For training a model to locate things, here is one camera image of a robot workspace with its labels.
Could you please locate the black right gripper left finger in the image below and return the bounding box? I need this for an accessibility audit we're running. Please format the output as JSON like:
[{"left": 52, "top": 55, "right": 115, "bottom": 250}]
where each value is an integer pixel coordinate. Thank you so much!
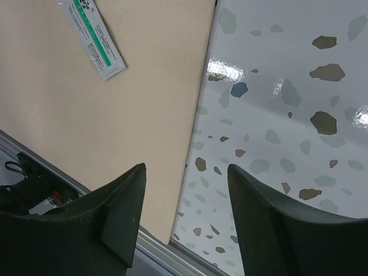
[{"left": 1, "top": 163, "right": 146, "bottom": 275}]

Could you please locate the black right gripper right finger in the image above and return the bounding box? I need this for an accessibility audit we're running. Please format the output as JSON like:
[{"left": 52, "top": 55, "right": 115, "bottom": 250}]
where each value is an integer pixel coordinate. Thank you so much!
[{"left": 227, "top": 164, "right": 367, "bottom": 275}]

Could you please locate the beige wooden board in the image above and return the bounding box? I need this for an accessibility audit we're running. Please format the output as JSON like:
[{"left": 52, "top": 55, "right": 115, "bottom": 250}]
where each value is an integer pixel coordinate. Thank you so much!
[{"left": 1, "top": 1, "right": 215, "bottom": 243}]

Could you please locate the green white sachet packet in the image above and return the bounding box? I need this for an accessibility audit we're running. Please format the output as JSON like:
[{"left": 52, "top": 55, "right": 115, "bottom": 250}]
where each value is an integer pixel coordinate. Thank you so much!
[{"left": 59, "top": 0, "right": 126, "bottom": 81}]

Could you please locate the aluminium rail frame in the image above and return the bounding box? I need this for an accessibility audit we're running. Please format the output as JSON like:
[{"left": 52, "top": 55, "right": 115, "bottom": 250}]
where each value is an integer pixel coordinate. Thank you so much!
[{"left": 0, "top": 129, "right": 231, "bottom": 276}]

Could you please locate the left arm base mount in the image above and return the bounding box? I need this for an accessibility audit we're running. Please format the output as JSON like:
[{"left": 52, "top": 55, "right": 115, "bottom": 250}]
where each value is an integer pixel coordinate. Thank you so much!
[{"left": 1, "top": 152, "right": 81, "bottom": 216}]

